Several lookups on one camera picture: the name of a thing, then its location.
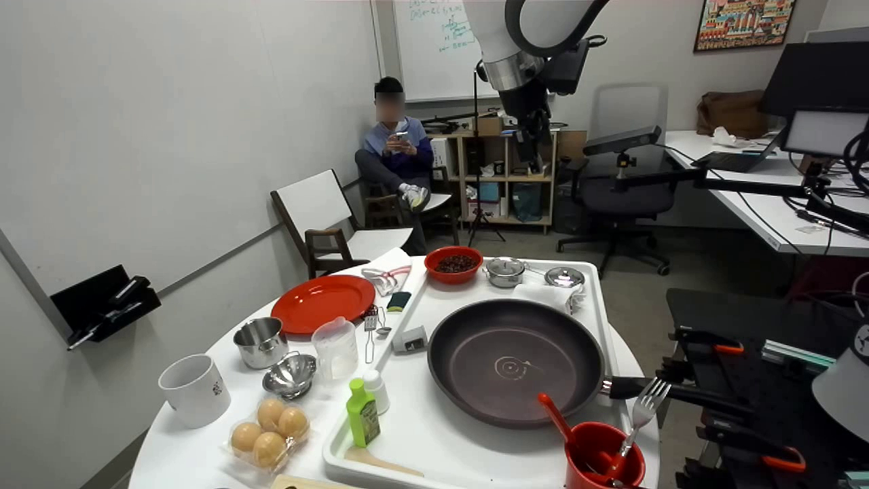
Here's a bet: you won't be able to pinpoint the brown egg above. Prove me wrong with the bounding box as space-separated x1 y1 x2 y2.
249 429 291 471
256 394 287 432
274 406 313 442
229 419 266 456

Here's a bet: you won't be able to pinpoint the clear egg carton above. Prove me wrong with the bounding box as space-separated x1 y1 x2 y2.
221 391 316 489

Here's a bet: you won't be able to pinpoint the wooden shelf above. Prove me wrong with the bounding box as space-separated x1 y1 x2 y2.
448 126 593 231

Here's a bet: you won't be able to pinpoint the clear glass cup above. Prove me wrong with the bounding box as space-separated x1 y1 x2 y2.
309 315 362 385

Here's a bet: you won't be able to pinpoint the deep steel bowl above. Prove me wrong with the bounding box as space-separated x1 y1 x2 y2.
232 315 291 373

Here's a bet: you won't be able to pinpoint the black robot table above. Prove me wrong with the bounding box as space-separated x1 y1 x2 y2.
662 286 869 489

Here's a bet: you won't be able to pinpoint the teal hand tool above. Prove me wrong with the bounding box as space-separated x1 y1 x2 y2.
759 336 843 375

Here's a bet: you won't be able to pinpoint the red measuring cup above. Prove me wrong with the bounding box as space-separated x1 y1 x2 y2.
535 388 653 489

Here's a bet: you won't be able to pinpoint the white mug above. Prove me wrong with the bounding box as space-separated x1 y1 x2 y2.
154 350 233 429

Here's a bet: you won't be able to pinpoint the small white bottle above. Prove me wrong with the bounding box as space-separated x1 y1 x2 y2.
358 365 393 419

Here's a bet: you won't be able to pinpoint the black tripod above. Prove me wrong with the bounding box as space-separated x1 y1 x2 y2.
464 68 511 245

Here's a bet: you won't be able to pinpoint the black wall holder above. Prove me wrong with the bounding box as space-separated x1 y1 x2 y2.
50 264 162 353

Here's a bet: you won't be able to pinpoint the wooden chair with white panels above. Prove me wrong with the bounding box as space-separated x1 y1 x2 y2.
268 169 415 281

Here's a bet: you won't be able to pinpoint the colourful framed poster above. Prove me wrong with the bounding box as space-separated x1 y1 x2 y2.
692 0 801 55

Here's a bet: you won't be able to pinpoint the green bottle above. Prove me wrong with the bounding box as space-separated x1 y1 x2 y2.
346 375 382 452

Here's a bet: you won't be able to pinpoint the red striped white towel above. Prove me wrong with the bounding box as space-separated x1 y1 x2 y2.
342 245 418 296

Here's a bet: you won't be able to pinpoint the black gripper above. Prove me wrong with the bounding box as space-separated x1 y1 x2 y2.
499 81 556 176

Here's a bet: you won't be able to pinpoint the wooden spatula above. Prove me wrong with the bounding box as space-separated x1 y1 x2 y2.
346 447 427 480

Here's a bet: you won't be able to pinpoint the small grey block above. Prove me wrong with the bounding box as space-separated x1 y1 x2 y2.
391 324 429 355

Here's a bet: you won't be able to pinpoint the black frying pan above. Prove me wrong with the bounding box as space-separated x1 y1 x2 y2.
427 296 759 429

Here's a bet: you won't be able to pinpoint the black desk cables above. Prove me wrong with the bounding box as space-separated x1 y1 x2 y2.
784 126 869 240

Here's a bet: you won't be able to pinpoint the metal fork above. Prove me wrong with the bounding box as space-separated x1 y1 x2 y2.
606 377 676 472

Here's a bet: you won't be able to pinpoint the shallow steel bowl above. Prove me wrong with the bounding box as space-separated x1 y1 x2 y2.
260 350 321 406

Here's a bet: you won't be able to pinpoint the brown bag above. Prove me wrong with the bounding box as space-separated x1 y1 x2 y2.
695 89 772 141

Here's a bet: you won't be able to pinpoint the wall whiteboard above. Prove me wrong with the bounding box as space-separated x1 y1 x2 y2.
388 0 499 106

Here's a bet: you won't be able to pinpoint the orange handled clamp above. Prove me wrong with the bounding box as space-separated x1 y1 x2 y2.
699 417 810 479
672 324 749 361

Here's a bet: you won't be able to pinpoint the red bowl of beans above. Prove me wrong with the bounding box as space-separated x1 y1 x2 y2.
423 243 486 288

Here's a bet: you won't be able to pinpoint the white desk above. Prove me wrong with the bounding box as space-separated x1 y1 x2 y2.
662 127 869 260

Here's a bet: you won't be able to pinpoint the red plate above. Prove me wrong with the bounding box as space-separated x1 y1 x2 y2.
268 271 378 341

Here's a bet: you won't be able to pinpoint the wooden board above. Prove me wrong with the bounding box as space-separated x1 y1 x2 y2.
268 472 362 489

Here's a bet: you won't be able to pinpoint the black computer monitor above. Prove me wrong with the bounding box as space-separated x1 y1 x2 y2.
759 39 869 163

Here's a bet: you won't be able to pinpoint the seated person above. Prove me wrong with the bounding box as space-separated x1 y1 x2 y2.
354 76 437 217

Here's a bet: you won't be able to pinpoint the grey office chair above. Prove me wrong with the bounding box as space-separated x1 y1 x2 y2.
554 81 684 278

